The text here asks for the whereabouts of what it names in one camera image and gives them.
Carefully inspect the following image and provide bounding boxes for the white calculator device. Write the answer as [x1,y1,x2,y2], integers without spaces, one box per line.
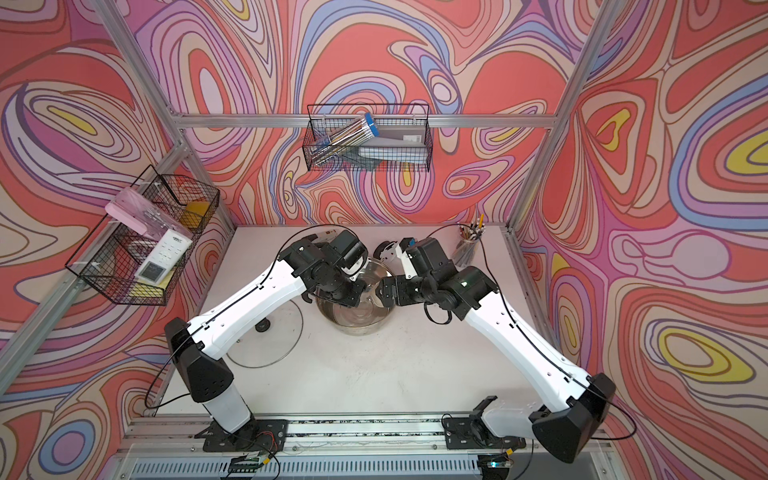
[135,229,192,286]

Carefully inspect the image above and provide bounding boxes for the clear tube blue cap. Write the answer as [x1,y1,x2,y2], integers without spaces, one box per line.
[309,113,379,165]

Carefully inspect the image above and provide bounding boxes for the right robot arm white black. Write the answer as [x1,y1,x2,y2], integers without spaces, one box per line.
[376,237,616,463]

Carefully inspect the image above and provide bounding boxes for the glass pot lid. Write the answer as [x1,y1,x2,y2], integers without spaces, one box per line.
[226,300,304,369]

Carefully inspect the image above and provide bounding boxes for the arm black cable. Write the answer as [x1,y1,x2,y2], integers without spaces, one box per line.
[424,223,638,442]
[143,224,355,410]

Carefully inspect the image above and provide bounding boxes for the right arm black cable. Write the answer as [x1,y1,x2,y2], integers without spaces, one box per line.
[424,223,638,442]

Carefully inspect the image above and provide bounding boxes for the grey box in basket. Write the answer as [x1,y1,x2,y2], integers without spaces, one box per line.
[358,125,429,163]

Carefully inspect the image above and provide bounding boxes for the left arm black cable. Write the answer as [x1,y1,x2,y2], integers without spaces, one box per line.
[143,224,355,410]

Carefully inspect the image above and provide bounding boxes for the pen cup with pencils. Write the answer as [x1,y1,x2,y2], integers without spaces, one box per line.
[452,214,485,268]

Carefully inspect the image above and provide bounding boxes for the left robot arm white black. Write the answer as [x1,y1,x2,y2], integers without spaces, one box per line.
[164,226,368,434]

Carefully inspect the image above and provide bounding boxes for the stainless steel pot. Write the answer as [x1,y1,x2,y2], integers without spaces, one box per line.
[315,257,394,336]

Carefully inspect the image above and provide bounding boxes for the yellow notepad in basket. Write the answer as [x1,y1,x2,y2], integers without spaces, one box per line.
[128,278,169,300]

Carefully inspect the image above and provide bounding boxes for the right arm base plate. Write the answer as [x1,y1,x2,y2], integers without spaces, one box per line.
[440,395,527,451]

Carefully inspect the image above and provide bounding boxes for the yellow sponge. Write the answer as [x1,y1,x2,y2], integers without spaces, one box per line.
[179,201,211,231]

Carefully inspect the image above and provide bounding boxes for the black wire basket back wall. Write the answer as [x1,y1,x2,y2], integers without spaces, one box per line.
[302,102,433,172]

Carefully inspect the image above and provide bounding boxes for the pink case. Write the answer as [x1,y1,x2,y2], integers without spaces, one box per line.
[105,187,167,240]

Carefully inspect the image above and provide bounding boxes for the aluminium rail front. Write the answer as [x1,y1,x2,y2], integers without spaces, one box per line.
[103,414,629,479]

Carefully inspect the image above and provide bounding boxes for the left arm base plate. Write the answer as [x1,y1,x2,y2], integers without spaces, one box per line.
[194,419,289,453]

